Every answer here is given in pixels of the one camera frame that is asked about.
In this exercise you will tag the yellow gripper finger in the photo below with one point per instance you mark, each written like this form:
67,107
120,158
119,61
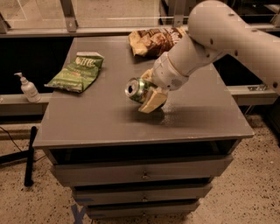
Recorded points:
155,98
147,75

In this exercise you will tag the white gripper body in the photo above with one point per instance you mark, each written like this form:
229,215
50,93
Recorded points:
167,75

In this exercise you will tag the green soda can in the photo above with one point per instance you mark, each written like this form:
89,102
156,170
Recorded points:
137,89

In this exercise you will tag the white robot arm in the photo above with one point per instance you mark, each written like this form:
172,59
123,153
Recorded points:
214,30

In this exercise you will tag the brown chip bag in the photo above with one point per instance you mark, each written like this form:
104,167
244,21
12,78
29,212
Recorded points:
154,42

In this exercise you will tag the green chip bag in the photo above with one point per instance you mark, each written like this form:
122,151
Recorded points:
79,74

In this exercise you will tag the top grey drawer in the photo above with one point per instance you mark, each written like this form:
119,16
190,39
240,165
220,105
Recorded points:
95,174

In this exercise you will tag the grey drawer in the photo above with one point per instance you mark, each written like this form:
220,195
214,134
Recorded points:
95,174
145,194
142,208

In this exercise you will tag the grey drawer cabinet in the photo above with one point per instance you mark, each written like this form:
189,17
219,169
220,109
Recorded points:
102,126

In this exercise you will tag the middle grey drawer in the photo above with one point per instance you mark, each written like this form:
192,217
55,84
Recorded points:
145,194

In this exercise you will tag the white pump bottle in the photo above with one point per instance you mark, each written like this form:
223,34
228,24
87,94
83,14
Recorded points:
30,91

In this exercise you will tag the bottom grey drawer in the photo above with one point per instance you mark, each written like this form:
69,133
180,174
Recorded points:
142,208

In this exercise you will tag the black stand leg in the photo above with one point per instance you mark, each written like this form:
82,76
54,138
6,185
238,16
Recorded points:
25,154

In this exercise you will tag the blue tape cross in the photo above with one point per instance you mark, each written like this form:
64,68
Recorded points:
78,214

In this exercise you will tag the metal railing frame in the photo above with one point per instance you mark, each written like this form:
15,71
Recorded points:
50,18

